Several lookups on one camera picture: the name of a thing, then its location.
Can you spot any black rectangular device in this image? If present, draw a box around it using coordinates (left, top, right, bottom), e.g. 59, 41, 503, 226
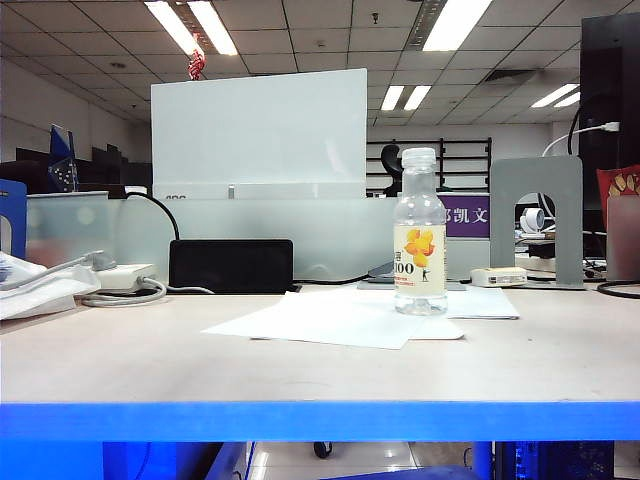
168, 238, 295, 295

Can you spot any frosted glass desk partition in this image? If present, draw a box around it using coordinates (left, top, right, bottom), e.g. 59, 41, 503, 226
114, 198, 491, 282

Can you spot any clear bottle yellow flower label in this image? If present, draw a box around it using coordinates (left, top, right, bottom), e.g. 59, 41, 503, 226
392, 148, 449, 317

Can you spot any black office chair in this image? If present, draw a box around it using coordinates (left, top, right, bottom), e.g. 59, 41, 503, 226
379, 143, 404, 197

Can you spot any white acrylic board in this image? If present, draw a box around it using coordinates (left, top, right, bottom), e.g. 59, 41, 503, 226
150, 67, 369, 201

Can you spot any purple name sign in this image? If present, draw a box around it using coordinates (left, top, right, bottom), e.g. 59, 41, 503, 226
435, 194, 490, 239

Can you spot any blue table edge beam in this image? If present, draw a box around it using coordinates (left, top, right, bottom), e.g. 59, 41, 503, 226
0, 402, 640, 444

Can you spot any grey metal bookend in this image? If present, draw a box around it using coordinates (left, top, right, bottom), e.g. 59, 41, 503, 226
488, 156, 585, 292

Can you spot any small white charger box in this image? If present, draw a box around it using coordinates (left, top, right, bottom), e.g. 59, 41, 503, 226
469, 267, 529, 289

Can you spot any black metal shelf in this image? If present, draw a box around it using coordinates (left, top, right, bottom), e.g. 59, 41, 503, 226
366, 137, 493, 192

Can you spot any white power adapter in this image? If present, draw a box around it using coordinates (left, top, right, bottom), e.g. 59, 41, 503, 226
94, 263, 156, 292

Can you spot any red hanging ornament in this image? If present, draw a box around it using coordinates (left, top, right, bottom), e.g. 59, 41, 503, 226
187, 48, 207, 82

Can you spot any small white desk fan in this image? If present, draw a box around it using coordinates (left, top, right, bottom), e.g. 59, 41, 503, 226
518, 207, 547, 236

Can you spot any ceiling air vent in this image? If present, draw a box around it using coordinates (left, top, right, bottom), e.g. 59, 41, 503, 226
483, 69, 540, 87

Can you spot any blue rounded seat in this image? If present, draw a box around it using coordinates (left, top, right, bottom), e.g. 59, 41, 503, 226
339, 464, 476, 480

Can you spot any frosted translucent panel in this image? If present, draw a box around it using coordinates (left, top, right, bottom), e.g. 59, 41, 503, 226
24, 192, 112, 271

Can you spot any blue table leg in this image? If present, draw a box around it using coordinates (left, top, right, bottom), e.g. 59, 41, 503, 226
472, 442, 496, 480
102, 442, 177, 480

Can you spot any blue glass trophy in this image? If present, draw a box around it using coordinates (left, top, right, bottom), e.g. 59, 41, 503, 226
47, 124, 80, 194

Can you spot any white plastic bag with papers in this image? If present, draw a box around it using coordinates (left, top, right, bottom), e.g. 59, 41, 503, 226
0, 252, 101, 321

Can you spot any pink frosted panel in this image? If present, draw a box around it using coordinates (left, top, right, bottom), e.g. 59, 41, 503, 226
605, 194, 640, 282

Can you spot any blue metal bookend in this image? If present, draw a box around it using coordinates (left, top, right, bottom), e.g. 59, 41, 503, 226
0, 179, 28, 261

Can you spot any red cushion gold pattern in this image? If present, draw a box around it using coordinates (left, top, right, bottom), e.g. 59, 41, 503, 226
594, 164, 640, 216

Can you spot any black monitor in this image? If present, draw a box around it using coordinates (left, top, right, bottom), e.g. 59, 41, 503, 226
578, 13, 640, 236

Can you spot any black computer case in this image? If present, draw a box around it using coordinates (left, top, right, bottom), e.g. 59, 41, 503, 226
494, 442, 615, 480

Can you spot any black power cable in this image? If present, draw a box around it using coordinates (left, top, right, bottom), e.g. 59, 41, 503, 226
123, 192, 181, 242

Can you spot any grey coiled cable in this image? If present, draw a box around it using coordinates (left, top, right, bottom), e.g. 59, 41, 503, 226
79, 275, 216, 309

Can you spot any grey plug with white cable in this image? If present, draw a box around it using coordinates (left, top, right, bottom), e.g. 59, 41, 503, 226
0, 249, 117, 292

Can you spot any white USB cable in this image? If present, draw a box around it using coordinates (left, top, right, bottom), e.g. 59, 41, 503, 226
541, 122, 621, 159

